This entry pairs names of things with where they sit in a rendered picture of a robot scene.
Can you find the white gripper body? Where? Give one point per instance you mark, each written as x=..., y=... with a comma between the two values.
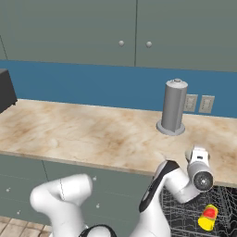
x=200, y=151

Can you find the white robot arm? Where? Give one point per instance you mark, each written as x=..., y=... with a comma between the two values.
x=71, y=193

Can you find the yellow and red cup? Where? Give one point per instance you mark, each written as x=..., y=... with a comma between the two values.
x=208, y=218

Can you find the grey paper towel holder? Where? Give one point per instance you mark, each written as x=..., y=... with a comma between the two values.
x=173, y=105

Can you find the grey-green drawer front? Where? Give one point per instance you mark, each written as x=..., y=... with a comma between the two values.
x=117, y=213
x=120, y=182
x=15, y=200
x=21, y=166

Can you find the small round drawer knob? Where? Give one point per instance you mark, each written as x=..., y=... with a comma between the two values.
x=8, y=189
x=94, y=178
x=18, y=212
x=97, y=205

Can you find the round grey cupboard knob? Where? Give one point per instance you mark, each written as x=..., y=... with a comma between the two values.
x=149, y=44
x=121, y=43

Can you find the black countertop appliance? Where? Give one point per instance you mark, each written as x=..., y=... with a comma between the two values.
x=6, y=89

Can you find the beige wall socket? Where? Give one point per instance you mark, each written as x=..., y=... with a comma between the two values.
x=190, y=103
x=206, y=104

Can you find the grey-green wall cupboard door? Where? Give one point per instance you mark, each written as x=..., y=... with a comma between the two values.
x=71, y=31
x=188, y=31

